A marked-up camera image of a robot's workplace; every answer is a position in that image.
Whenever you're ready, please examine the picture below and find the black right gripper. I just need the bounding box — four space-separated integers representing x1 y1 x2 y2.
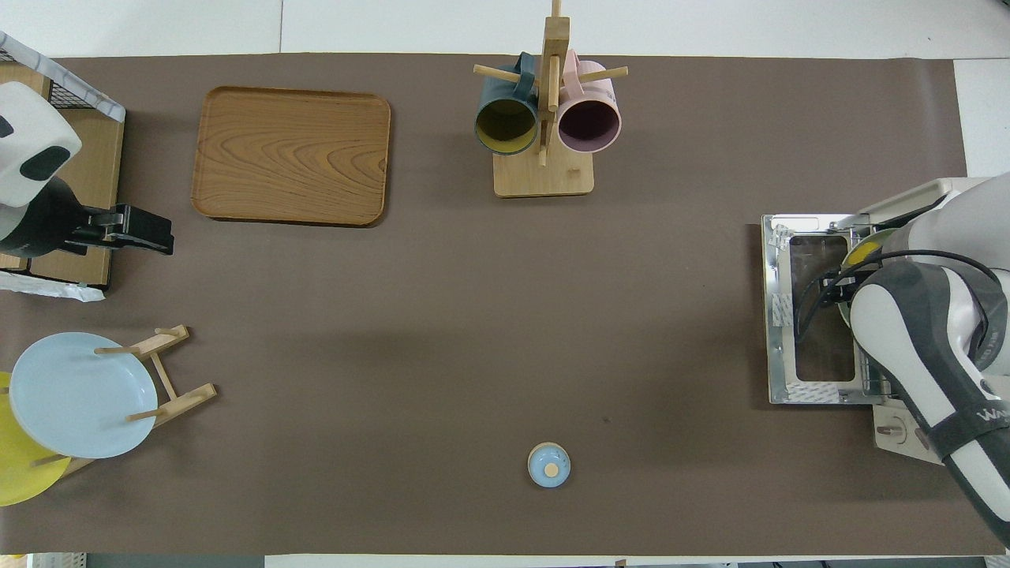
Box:
823 271 862 307

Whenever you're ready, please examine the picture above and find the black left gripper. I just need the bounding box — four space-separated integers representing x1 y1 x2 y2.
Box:
63 205 174 256

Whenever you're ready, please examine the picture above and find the pale green plate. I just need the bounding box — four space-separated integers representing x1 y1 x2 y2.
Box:
838 226 900 329

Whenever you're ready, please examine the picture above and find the glass oven door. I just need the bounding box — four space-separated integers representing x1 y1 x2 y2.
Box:
761 214 878 406

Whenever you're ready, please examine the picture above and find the beige toaster oven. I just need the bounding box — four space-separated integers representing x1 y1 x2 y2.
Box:
858 175 995 468

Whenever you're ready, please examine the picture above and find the wooden shelf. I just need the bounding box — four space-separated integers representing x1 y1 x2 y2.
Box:
0 63 125 289

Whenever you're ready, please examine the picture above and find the wooden box with mesh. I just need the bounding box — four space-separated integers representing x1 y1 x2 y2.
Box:
0 47 127 293

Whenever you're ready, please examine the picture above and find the wooden serving tray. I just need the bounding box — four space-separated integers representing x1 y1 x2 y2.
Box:
191 86 392 227

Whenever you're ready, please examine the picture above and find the wooden plate rack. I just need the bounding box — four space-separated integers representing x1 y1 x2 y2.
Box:
32 324 218 478

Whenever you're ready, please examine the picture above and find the light blue plate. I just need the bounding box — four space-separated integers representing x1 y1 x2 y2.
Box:
9 332 159 459

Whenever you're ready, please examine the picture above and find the yellow plate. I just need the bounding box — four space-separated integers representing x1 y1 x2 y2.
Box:
0 371 72 506

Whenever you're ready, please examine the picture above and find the pink mug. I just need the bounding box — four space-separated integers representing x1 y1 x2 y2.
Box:
557 50 623 155

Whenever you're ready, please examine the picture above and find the wooden mug tree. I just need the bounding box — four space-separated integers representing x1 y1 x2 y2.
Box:
473 0 630 198

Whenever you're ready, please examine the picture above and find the brown table mat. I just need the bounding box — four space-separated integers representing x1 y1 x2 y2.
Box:
0 54 1007 555

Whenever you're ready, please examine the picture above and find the dark blue mug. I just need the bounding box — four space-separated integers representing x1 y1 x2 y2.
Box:
474 53 541 156

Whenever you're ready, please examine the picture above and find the metal oven wire rack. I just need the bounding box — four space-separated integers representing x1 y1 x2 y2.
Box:
858 346 896 400

